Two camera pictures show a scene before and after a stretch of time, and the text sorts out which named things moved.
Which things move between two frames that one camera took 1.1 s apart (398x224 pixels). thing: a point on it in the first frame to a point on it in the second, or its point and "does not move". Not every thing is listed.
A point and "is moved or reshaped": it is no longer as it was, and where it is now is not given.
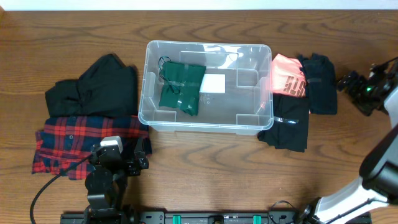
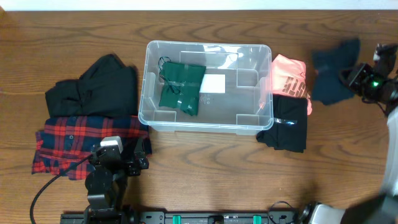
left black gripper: (131, 158) does not move
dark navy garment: (319, 71) is moved or reshaped
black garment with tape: (290, 130) does not move
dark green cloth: (181, 86) does not move
